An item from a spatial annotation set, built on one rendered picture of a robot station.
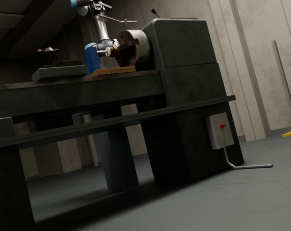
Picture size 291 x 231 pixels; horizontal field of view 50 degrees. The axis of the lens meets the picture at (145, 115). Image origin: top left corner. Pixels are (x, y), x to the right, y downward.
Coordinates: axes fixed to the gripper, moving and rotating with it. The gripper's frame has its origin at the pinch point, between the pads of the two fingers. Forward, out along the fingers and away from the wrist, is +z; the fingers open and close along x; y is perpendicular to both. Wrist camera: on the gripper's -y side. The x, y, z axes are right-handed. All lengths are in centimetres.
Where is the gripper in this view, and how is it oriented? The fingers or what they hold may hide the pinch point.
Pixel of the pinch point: (106, 21)
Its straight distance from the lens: 253.6
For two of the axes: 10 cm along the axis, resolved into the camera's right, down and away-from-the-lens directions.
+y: -8.0, 1.6, -5.7
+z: 3.7, 8.9, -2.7
